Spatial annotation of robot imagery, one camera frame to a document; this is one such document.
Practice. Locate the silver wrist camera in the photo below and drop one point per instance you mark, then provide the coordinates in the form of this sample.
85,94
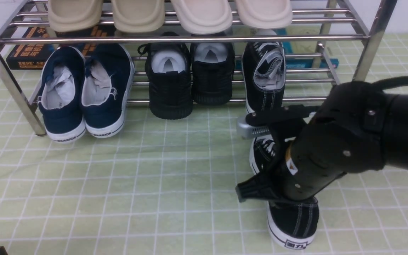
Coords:
248,132

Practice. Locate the navy canvas sneaker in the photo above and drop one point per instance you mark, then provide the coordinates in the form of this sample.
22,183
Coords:
109,74
62,80

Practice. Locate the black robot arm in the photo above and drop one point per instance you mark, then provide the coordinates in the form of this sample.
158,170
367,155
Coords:
360,126

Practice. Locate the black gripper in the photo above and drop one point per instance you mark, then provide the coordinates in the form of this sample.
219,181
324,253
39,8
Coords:
292,176

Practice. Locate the right cream slipper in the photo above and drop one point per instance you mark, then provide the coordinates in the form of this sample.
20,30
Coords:
265,14

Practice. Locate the left tan slipper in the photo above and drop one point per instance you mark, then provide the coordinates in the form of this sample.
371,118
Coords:
73,15

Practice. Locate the left all-black sneaker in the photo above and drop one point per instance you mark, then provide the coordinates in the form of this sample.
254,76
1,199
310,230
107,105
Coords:
168,69

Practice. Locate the teal beige book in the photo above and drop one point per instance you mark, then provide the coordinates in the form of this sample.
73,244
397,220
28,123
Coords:
290,47

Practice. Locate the silver metal shoe rack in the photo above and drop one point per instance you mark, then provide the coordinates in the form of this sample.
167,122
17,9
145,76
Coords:
339,20

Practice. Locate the black white canvas sneaker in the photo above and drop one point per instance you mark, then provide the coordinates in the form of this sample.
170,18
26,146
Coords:
264,74
291,226

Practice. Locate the tan slipper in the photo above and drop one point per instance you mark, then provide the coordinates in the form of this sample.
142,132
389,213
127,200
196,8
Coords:
73,15
138,16

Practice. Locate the all-black sneaker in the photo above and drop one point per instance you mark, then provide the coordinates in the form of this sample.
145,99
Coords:
168,69
212,66

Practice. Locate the right navy canvas sneaker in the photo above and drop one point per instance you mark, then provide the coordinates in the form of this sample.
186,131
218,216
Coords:
109,74

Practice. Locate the left navy canvas sneaker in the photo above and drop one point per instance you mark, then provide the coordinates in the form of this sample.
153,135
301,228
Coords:
62,80

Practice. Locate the left cream slipper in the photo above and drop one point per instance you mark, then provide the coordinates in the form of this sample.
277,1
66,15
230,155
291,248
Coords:
203,16

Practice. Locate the cream slipper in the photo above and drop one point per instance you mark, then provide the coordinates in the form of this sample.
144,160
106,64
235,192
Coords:
203,16
265,14

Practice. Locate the black orange book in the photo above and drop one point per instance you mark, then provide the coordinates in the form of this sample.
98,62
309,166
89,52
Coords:
33,57

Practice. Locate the right all-black sneaker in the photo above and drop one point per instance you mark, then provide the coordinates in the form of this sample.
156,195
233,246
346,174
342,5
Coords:
212,66

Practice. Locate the green checkered floor mat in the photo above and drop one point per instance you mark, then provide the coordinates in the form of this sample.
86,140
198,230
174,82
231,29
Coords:
164,187

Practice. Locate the right tan slipper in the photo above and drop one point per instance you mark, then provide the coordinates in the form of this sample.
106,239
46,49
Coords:
138,16

